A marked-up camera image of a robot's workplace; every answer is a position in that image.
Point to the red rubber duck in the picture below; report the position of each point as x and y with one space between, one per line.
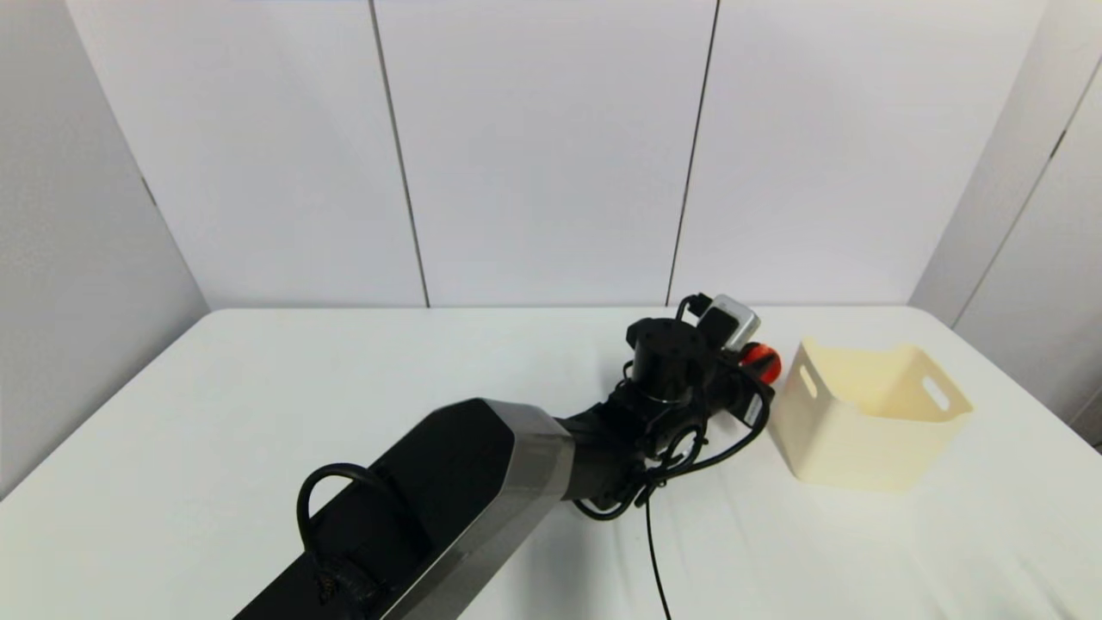
764 362

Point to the black and grey left robot arm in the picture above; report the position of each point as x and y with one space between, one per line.
482 482

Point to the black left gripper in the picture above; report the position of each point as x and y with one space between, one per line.
738 396

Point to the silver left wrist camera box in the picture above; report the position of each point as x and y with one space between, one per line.
732 320

